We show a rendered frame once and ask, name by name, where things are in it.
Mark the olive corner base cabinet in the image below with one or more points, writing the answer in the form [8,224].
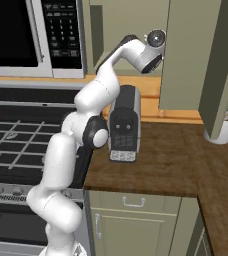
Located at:
[201,243]

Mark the black and silver coffee machine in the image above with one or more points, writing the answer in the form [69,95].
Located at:
[127,110]

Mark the white round cup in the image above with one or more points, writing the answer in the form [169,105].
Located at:
[227,131]

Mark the olive wall cabinet door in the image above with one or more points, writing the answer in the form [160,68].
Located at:
[222,66]
[186,50]

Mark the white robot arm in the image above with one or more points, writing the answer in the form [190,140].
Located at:
[57,156]

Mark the silver microwave oven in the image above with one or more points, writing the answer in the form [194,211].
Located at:
[6,33]

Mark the black oven door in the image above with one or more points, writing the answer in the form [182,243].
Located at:
[9,230]

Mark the olive drawer front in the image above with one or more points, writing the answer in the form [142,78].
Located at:
[159,201]

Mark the olive base cabinet door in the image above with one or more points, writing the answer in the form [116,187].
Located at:
[136,236]

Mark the black and silver gas range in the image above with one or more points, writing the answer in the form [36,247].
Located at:
[22,100]

